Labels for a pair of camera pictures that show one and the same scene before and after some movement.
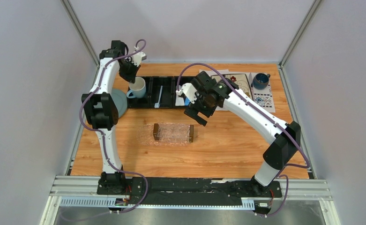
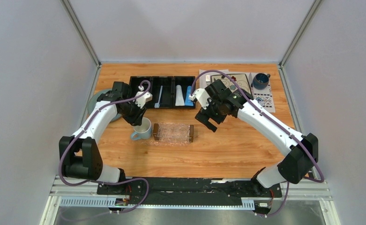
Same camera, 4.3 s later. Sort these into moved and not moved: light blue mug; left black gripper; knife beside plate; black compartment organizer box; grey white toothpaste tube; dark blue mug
Moved: light blue mug; left black gripper
Not moved: black compartment organizer box; knife beside plate; grey white toothpaste tube; dark blue mug
